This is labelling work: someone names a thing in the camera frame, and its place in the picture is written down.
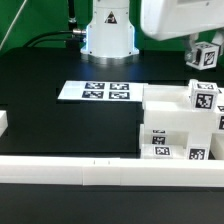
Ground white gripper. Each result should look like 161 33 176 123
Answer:
140 0 224 62

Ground white tagged cube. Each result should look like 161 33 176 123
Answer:
189 80 219 111
187 42 219 70

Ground white chair back frame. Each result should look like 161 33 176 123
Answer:
143 85 224 134

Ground white chair seat part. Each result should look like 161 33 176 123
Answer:
185 90 217 160

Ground white right fence bar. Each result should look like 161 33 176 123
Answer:
212 135 224 160

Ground white fence bar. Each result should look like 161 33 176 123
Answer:
0 156 224 187
212 135 224 160
0 110 8 137

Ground white marker base sheet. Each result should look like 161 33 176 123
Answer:
58 81 144 102

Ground black vertical pole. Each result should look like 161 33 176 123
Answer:
67 0 76 24

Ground white front fence bar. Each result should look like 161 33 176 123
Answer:
0 156 224 187

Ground white left fence bar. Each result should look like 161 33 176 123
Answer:
0 110 8 137

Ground black cables at base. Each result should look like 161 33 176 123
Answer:
22 28 88 48

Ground thin white cord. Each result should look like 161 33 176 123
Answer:
0 0 29 52

